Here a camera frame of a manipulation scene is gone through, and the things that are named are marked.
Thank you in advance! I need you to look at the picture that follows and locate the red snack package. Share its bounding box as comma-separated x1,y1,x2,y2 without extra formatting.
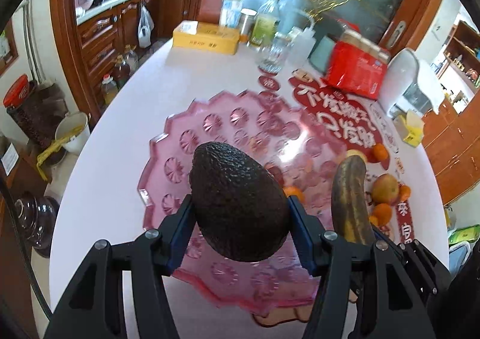
324,41,389,100

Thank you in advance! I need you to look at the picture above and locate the clear glass cup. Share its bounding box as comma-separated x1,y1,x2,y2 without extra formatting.
256,32,292,75

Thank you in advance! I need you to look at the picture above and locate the white appliance with cloth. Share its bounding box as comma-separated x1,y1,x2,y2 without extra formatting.
377,48,445,120

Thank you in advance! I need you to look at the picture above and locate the yellow tissue box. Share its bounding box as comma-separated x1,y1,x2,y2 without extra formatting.
393,110,425,147

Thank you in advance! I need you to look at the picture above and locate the white squeeze bottle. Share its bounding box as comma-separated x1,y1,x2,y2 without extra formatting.
288,28,317,68

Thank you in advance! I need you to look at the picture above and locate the red lychee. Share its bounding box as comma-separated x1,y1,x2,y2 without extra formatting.
264,162,285,188

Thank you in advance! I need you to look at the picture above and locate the pink plastic fruit bowl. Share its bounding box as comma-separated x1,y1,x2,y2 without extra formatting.
137,91,347,315

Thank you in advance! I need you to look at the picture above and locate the small orange mandarin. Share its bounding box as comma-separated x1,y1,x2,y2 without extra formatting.
369,215,380,228

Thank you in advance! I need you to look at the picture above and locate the large orange mandarin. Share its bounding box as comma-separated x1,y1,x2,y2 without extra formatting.
372,203,393,227

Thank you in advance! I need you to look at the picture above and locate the yellow pear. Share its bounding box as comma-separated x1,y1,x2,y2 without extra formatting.
346,150,368,164

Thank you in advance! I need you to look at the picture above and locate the red yellow apple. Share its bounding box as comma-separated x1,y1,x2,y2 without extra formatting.
371,173,400,205

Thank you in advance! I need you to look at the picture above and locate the yellow tin box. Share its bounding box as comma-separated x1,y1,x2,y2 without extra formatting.
172,20,240,55

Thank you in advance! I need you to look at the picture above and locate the plastic bottle green label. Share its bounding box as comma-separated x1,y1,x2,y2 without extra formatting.
250,0,280,47

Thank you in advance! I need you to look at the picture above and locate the dark avocado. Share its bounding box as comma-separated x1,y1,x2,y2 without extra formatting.
190,141,290,262

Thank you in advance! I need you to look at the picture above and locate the overripe brown banana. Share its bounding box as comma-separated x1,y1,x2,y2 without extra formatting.
331,155,375,246

